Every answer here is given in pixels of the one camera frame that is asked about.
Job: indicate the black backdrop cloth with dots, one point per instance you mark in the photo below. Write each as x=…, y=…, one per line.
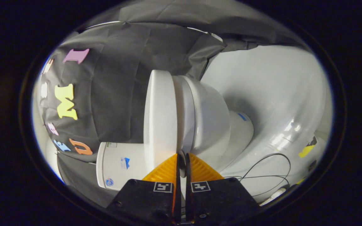
x=115, y=94

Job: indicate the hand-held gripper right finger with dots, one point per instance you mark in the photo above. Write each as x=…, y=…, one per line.
x=222, y=204

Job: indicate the yellow floor tape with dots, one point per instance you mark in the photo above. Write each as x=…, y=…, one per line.
x=306, y=150

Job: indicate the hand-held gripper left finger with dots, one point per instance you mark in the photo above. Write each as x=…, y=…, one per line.
x=146, y=204

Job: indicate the white toilet seat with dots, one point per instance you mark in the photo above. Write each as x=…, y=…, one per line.
x=185, y=119

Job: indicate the white toilet lid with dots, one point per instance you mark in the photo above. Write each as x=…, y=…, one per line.
x=160, y=119

